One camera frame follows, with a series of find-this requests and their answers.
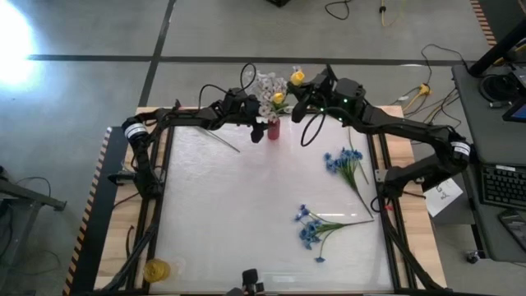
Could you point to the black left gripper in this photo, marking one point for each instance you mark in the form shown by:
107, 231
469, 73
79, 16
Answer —
240, 107

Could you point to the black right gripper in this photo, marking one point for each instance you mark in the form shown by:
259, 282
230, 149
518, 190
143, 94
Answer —
341, 94

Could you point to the red vase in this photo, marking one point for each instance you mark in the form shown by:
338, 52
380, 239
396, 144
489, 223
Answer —
274, 130

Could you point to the yellow flower without leaves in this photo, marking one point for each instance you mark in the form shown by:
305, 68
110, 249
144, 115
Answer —
297, 77

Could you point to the yellow flower with leaves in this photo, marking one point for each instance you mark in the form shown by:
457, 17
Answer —
278, 98

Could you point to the white artificial flower bunch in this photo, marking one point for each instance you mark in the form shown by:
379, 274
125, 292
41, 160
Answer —
267, 88

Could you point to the blue artificial flower bunch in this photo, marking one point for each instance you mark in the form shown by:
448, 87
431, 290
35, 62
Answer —
347, 158
312, 232

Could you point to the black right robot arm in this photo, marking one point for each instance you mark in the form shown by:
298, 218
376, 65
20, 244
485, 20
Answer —
411, 131

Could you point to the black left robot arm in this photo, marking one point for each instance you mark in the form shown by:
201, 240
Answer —
185, 117

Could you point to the black floor object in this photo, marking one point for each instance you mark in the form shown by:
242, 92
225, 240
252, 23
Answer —
279, 2

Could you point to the white paper sheet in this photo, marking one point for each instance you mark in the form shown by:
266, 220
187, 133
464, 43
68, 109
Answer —
446, 197

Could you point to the grey desk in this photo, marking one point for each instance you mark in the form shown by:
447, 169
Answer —
493, 140

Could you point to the orange black striped tape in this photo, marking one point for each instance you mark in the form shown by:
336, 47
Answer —
483, 22

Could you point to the black panel with striped edge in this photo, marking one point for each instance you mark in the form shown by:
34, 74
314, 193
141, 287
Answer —
94, 246

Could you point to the black laptop with blue screen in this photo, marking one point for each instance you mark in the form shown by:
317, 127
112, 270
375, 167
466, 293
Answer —
518, 112

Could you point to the black keyboard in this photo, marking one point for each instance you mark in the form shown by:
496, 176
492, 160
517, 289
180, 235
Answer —
503, 187

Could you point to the black caster wheel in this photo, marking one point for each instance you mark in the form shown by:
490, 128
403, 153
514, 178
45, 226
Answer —
473, 257

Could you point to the grey metal stand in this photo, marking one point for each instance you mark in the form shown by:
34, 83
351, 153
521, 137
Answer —
24, 197

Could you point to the black flat device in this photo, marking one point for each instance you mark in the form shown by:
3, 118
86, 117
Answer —
515, 228

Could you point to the black frame clip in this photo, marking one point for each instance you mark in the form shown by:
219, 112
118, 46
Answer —
177, 103

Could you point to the small black camera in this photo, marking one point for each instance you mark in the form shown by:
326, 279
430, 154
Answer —
250, 279

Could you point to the black aluminium table frame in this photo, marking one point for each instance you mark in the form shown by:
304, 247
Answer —
392, 246

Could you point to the black diagonal frame post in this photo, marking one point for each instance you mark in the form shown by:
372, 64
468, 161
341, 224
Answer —
497, 49

